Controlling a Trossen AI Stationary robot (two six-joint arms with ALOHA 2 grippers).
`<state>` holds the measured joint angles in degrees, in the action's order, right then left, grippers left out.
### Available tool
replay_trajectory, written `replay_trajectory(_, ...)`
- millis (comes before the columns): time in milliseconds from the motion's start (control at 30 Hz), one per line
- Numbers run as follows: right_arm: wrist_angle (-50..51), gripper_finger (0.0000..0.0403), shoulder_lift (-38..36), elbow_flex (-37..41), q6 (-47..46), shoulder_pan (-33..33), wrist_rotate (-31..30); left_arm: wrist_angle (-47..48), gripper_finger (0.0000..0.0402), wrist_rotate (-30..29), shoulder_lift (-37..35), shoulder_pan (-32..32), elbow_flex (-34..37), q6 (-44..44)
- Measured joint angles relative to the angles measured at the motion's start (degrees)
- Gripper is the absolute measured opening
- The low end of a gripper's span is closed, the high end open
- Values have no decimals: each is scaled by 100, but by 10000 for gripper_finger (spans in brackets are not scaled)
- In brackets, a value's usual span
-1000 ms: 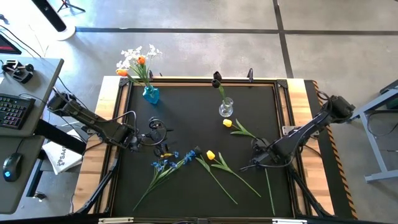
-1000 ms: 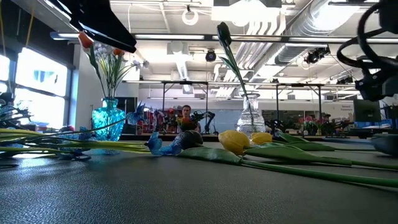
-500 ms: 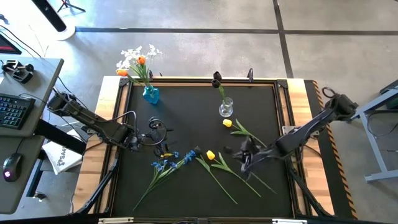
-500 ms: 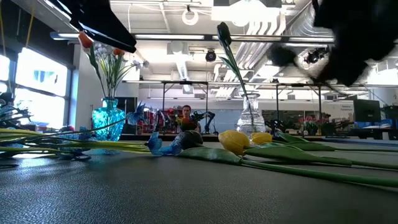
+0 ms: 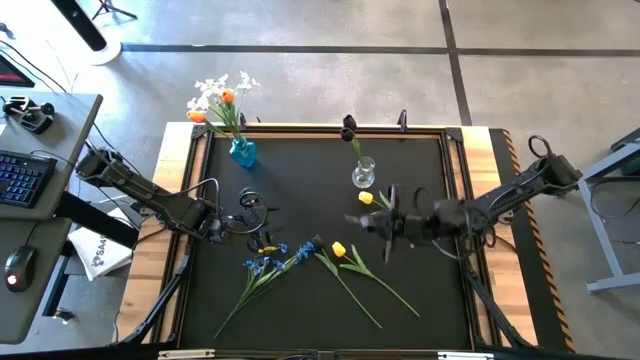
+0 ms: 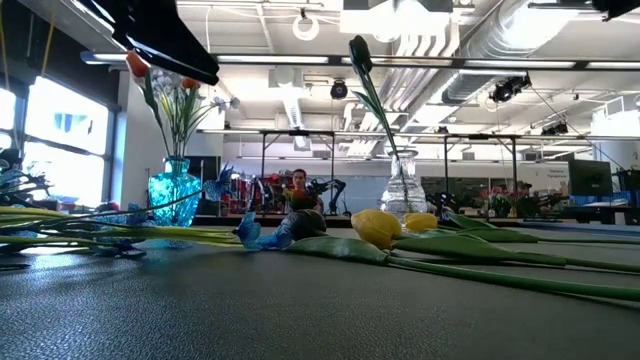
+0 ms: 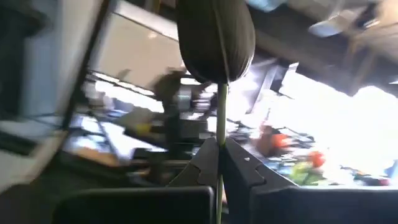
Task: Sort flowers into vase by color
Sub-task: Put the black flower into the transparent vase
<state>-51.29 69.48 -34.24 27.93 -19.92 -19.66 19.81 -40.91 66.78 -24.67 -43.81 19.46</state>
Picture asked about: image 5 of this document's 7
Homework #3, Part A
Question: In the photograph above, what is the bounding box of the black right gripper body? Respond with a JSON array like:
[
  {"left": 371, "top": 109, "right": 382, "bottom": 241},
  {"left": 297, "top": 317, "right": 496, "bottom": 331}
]
[{"left": 369, "top": 184, "right": 466, "bottom": 264}]

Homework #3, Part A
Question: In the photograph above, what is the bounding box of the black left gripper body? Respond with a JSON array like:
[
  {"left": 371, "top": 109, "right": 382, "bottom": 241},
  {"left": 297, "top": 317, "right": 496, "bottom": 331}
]
[{"left": 215, "top": 192, "right": 280, "bottom": 240}]

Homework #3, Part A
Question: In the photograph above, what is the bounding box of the yellow artificial tulip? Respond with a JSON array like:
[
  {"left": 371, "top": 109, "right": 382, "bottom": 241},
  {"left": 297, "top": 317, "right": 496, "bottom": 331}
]
[
  {"left": 358, "top": 189, "right": 396, "bottom": 211},
  {"left": 331, "top": 241, "right": 421, "bottom": 319}
]

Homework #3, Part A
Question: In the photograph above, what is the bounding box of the blue artificial flower spray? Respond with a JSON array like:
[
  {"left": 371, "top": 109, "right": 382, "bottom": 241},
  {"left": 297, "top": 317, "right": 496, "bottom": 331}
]
[{"left": 213, "top": 241, "right": 317, "bottom": 340}]

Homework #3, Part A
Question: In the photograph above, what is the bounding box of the clear glass vase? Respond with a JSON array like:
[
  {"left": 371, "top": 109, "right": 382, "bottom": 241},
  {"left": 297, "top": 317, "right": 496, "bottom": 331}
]
[{"left": 351, "top": 155, "right": 377, "bottom": 190}]

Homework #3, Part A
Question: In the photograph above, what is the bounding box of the black artificial tulip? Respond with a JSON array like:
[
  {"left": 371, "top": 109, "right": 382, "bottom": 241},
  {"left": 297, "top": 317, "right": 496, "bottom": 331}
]
[
  {"left": 339, "top": 127, "right": 369, "bottom": 174},
  {"left": 310, "top": 234, "right": 384, "bottom": 330},
  {"left": 342, "top": 114, "right": 369, "bottom": 174}
]

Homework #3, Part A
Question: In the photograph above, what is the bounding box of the orange artificial tulip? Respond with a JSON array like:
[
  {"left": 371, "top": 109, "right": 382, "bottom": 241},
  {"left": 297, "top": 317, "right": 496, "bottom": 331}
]
[
  {"left": 220, "top": 88, "right": 244, "bottom": 144},
  {"left": 186, "top": 110, "right": 241, "bottom": 144}
]

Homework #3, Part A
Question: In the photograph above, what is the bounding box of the blue glass vase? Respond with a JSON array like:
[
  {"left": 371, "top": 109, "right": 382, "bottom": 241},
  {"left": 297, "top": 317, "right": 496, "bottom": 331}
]
[{"left": 228, "top": 137, "right": 258, "bottom": 169}]

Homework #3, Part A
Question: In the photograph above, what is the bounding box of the black textured table mat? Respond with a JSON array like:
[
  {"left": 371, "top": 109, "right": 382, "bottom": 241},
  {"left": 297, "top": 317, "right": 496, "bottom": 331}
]
[{"left": 179, "top": 134, "right": 474, "bottom": 350}]

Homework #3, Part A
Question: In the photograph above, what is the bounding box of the black diagonal support strut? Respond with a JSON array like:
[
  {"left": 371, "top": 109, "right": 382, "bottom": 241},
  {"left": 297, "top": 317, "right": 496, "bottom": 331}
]
[
  {"left": 122, "top": 249, "right": 194, "bottom": 347},
  {"left": 459, "top": 252, "right": 534, "bottom": 349}
]

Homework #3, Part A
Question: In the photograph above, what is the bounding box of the black metal beam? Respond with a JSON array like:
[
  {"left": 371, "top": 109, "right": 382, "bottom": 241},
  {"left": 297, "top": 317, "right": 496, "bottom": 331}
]
[{"left": 53, "top": 191, "right": 141, "bottom": 250}]

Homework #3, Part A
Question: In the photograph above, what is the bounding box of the hazard-striped black floor mat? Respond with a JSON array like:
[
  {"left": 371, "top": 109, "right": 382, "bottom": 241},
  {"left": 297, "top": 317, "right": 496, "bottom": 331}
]
[{"left": 488, "top": 128, "right": 576, "bottom": 354}]

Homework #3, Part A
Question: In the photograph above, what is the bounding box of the grey desk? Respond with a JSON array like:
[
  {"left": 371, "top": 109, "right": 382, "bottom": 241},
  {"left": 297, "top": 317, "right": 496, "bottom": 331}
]
[{"left": 0, "top": 91, "right": 105, "bottom": 345}]

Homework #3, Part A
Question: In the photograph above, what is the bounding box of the black backlit keyboard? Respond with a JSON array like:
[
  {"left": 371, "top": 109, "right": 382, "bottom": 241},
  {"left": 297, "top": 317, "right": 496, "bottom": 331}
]
[{"left": 0, "top": 151, "right": 58, "bottom": 210}]

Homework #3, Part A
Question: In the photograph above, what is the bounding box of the black computer mouse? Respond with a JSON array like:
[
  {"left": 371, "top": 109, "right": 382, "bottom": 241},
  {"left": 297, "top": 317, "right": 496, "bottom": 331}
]
[{"left": 3, "top": 244, "right": 38, "bottom": 294}]

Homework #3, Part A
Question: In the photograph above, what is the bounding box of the black clamp device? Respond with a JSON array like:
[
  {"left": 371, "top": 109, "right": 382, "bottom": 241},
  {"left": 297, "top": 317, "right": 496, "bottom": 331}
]
[{"left": 1, "top": 94, "right": 57, "bottom": 136}]

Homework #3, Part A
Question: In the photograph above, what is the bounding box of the white-based black pole stand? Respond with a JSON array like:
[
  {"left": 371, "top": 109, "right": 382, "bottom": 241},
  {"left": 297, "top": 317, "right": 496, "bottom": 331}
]
[{"left": 49, "top": 0, "right": 123, "bottom": 67}]

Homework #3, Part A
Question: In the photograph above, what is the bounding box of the dark red-lit screen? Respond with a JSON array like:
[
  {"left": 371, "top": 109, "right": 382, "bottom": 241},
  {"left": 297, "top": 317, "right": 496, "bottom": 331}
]
[{"left": 0, "top": 53, "right": 36, "bottom": 89}]

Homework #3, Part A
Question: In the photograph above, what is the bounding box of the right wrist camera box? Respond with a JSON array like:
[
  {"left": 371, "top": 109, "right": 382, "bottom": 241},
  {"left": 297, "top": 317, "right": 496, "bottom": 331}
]
[{"left": 427, "top": 198, "right": 459, "bottom": 226}]

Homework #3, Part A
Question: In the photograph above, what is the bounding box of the black aluminium table frame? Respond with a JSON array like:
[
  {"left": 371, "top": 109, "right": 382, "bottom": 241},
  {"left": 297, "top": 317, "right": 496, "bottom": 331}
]
[{"left": 172, "top": 123, "right": 501, "bottom": 351}]

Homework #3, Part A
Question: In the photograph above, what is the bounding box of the silver metal bracket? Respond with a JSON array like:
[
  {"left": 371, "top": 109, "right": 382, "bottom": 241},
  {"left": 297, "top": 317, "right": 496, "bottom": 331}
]
[
  {"left": 158, "top": 348, "right": 216, "bottom": 360},
  {"left": 437, "top": 351, "right": 495, "bottom": 360}
]

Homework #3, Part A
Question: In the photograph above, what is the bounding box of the grey metal table frame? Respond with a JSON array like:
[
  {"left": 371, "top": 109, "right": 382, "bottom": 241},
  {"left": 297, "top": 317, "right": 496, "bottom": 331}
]
[{"left": 577, "top": 127, "right": 640, "bottom": 295}]

